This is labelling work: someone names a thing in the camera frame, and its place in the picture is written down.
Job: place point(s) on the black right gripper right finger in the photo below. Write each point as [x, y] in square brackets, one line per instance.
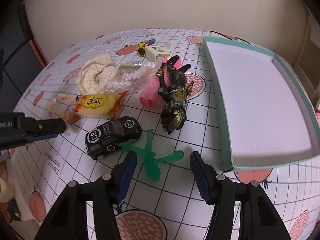
[259, 218]

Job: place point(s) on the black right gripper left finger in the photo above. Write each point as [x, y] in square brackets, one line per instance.
[67, 219]

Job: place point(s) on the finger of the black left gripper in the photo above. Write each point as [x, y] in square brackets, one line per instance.
[44, 127]
[41, 136]

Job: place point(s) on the yellow snack packet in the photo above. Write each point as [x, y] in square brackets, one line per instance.
[102, 106]

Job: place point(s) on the cream lace cloth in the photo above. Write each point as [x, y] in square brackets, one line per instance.
[95, 74]

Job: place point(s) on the black toy car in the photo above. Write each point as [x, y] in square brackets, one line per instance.
[107, 137]

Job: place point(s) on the green rubber frog toy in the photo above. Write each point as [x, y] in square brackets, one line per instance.
[150, 162]

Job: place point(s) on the black gold robot figure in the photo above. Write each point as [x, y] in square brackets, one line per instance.
[174, 91]

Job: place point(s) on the teal shallow box tray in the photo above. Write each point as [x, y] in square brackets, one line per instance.
[265, 116]

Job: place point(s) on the clear bag white beads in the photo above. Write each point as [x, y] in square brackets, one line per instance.
[131, 77]

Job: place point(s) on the pomegranate grid tablecloth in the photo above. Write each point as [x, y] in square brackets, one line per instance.
[163, 134]

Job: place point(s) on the pink hair roller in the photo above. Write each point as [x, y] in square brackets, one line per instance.
[149, 96]

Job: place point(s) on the pink crochet mat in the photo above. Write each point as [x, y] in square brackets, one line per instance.
[317, 112]

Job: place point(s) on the cream toy truck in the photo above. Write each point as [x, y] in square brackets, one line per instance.
[149, 50]

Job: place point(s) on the cream shelf rack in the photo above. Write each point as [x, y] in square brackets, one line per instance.
[307, 64]

